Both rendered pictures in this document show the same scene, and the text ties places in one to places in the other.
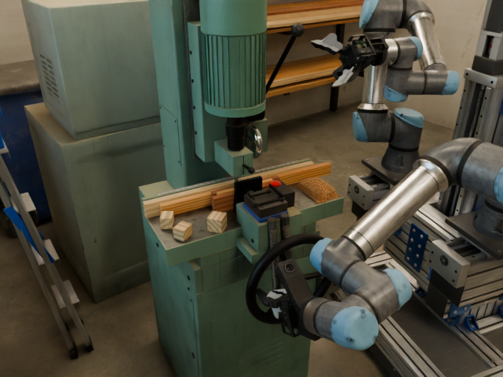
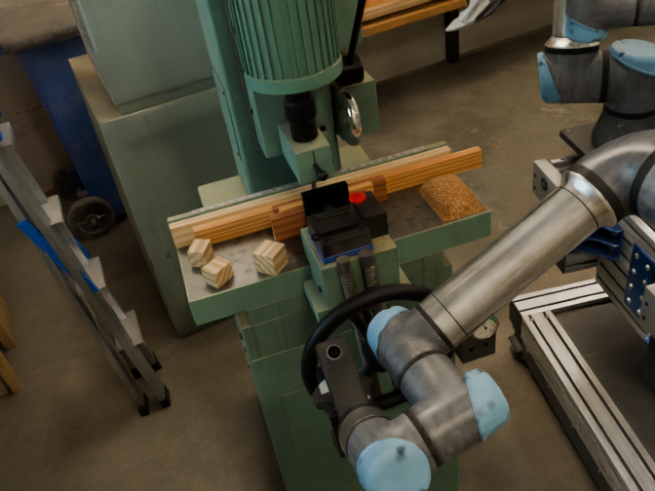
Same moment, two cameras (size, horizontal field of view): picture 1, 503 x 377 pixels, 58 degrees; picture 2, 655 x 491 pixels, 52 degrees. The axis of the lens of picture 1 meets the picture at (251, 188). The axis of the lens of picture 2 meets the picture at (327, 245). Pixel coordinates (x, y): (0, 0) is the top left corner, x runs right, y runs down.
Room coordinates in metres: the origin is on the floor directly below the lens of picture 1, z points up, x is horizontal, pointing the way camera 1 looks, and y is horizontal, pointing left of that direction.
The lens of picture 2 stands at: (0.16, -0.29, 1.67)
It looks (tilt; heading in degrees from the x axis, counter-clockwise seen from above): 37 degrees down; 17
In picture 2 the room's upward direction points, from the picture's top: 10 degrees counter-clockwise
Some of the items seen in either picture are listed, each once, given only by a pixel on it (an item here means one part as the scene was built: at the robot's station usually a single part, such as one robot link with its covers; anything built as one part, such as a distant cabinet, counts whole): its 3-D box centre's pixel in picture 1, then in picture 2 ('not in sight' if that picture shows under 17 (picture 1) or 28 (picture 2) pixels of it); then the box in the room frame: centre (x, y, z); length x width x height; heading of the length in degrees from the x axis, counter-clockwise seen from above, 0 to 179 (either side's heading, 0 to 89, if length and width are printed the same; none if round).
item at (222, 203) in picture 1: (242, 197); (320, 214); (1.22, 0.03, 0.93); 0.20 x 0.02 x 0.05; 118
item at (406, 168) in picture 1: (402, 154); (628, 121); (1.67, -0.61, 0.87); 0.15 x 0.15 x 0.10
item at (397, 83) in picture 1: (403, 82); (598, 6); (1.42, -0.48, 1.23); 0.11 x 0.08 x 0.11; 87
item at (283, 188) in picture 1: (270, 199); (348, 224); (1.10, -0.05, 0.99); 0.13 x 0.11 x 0.06; 118
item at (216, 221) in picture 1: (217, 221); (270, 257); (1.09, 0.10, 0.92); 0.04 x 0.04 x 0.04; 72
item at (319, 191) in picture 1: (317, 185); (449, 190); (1.31, -0.22, 0.92); 0.14 x 0.09 x 0.04; 28
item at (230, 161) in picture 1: (233, 158); (306, 152); (1.29, 0.05, 1.03); 0.14 x 0.07 x 0.09; 28
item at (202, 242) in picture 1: (254, 220); (338, 250); (1.18, -0.01, 0.87); 0.61 x 0.30 x 0.06; 118
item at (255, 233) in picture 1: (268, 221); (349, 256); (1.10, -0.05, 0.92); 0.15 x 0.13 x 0.09; 118
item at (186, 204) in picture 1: (252, 187); (342, 195); (1.29, 0.00, 0.92); 0.62 x 0.02 x 0.04; 118
